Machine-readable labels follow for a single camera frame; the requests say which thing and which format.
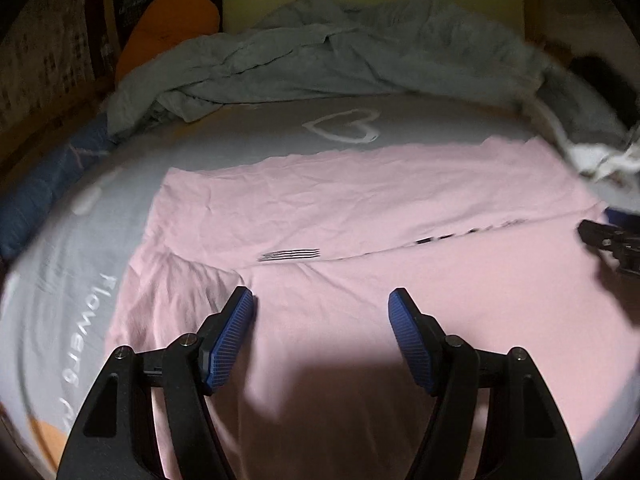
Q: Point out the folded white garment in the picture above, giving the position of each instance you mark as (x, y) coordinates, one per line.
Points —
(595, 155)

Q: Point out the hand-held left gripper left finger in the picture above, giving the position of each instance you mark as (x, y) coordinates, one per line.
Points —
(230, 335)

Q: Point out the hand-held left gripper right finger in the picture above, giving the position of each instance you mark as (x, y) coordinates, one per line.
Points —
(410, 340)

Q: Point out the pink printed T-shirt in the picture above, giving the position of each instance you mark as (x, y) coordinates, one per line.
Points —
(350, 210)

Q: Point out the wooden bed frame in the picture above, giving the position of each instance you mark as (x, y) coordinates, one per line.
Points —
(530, 0)

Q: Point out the blue patterned pillow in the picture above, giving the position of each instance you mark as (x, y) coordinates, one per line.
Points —
(45, 185)

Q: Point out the grey duvet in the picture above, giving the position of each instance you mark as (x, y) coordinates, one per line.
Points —
(350, 55)

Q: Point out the orange carrot plush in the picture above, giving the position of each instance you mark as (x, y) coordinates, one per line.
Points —
(165, 25)

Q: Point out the grey printed bed sheet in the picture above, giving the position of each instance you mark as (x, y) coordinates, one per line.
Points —
(100, 200)

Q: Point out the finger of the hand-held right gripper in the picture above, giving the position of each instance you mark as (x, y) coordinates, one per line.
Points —
(610, 241)
(625, 220)

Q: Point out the checkered mosaic curtain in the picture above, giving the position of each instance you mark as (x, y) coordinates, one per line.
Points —
(50, 50)

